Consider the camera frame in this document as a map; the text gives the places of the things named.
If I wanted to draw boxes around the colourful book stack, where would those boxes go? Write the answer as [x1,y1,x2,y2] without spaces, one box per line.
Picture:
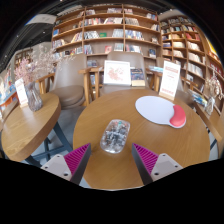
[190,89,208,108]

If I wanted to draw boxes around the beige armchair wooden arms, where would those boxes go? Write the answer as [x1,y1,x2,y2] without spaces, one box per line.
[88,50,158,98]
[146,56,201,108]
[35,53,101,109]

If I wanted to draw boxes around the white hanging sign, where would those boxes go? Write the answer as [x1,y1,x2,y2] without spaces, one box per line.
[24,13,58,26]

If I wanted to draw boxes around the distant wooden bookshelf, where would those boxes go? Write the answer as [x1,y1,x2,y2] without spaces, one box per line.
[13,48,34,68]

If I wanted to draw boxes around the glass vase dried flowers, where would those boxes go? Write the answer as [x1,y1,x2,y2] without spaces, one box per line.
[203,71,224,117]

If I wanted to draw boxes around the white framed picture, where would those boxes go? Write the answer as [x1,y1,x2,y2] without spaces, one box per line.
[102,59,132,87]

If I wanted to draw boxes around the white sign card red header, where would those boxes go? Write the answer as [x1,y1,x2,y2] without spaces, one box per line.
[158,60,182,102]

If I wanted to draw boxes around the white mouse pad red rest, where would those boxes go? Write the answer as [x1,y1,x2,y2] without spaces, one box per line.
[134,95,187,129]

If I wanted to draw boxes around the light blue book stack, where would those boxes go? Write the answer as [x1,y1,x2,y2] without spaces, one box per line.
[148,65,164,73]

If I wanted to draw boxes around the dark book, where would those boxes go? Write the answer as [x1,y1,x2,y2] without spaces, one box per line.
[130,67,146,88]

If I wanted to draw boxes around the book display stand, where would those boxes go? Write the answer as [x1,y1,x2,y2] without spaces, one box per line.
[0,68,18,111]

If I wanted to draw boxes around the round wooden side table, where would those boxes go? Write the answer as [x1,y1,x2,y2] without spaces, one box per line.
[193,99,224,158]
[0,92,73,168]

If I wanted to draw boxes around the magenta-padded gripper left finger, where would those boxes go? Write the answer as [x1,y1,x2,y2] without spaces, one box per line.
[41,143,92,186]

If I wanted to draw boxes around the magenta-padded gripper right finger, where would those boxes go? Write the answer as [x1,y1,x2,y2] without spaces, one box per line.
[131,143,184,186]

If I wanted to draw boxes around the small white sign card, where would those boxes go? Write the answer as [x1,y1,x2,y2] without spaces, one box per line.
[14,77,30,109]

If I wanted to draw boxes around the curved wooden bookshelf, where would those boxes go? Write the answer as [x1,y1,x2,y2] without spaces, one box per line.
[158,13,224,111]

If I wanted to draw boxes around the transparent computer mouse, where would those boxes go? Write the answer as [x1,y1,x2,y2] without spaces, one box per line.
[99,118,131,155]

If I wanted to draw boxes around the wide wooden bookshelf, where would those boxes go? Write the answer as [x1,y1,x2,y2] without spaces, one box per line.
[49,3,163,68]

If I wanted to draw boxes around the glass vase pink flowers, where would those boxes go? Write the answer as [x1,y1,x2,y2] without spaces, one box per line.
[13,46,68,113]

